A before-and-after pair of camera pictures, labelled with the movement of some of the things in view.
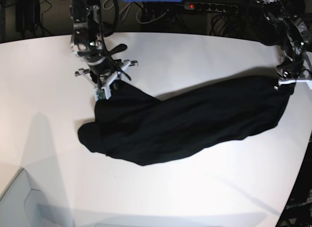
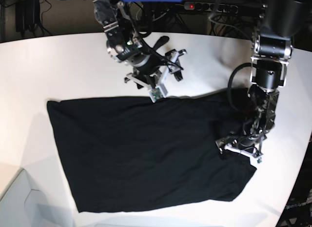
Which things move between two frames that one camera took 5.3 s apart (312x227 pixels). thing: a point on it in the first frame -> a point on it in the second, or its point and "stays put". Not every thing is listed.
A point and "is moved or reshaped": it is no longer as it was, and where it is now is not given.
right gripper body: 291,69 -> 249,140
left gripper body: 101,67 -> 152,67
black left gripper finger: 88,74 -> 140,83
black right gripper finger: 308,82 -> 253,151
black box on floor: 27,13 stays put
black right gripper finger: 283,81 -> 221,143
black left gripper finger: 126,63 -> 174,67
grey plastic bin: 21,206 stays put
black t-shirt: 138,129 is moved or reshaped
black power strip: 210,6 stays put
